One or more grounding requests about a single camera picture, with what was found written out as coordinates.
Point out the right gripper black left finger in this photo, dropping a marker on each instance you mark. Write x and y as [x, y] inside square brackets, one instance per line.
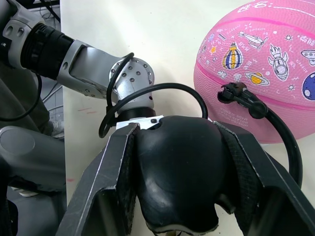
[103, 177]

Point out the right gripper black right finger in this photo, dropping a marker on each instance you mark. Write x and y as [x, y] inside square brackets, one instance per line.
[265, 186]

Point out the grey robot torso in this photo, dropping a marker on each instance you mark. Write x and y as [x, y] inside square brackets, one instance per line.
[24, 157]

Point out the pink printed basketball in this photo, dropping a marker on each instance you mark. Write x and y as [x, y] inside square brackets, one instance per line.
[246, 37]

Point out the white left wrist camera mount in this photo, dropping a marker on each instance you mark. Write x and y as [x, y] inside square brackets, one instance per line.
[145, 121]

